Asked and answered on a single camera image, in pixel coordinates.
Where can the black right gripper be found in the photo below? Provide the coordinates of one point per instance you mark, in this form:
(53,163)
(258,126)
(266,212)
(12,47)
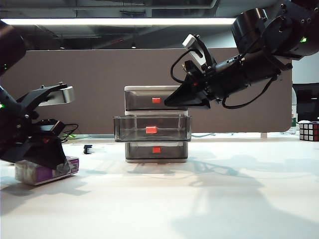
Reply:
(224,79)

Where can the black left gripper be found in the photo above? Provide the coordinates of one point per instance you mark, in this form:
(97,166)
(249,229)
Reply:
(22,134)

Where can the purple white napkin pack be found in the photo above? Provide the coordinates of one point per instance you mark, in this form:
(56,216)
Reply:
(27,173)

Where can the white drawer cabinet frame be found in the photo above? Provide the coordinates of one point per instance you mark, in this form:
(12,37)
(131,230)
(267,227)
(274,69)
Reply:
(149,88)

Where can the transparent drawer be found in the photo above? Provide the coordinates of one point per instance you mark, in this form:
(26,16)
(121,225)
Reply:
(129,129)

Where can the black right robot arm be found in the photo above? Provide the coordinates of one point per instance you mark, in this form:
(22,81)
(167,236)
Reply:
(286,30)

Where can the grey drawer under cabinet lid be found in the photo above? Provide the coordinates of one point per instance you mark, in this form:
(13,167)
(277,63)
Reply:
(139,100)

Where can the grey drawer at cabinet base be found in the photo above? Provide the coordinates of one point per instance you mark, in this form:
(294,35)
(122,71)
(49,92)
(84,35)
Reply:
(139,152)

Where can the small black white clip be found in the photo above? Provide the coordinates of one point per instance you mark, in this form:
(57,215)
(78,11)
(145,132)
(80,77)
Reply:
(87,149)

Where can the brown desk partition panel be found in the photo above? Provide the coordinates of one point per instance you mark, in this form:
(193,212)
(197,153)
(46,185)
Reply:
(99,74)

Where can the clear bottle green label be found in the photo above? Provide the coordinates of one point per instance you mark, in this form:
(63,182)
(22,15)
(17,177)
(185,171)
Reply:
(294,117)

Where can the long ceiling light strip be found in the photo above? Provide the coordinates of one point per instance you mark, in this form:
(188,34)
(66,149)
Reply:
(124,21)

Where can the black monitor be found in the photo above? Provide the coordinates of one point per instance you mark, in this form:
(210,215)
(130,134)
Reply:
(307,104)

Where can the Rubik's cube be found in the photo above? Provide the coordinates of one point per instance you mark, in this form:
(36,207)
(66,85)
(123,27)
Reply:
(309,132)

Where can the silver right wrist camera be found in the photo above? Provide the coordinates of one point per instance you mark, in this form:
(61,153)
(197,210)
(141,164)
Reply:
(190,42)

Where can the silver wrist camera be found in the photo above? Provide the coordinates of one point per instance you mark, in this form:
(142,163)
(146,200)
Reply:
(67,94)
(190,42)

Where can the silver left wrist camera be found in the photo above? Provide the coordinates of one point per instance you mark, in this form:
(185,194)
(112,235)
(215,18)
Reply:
(67,94)

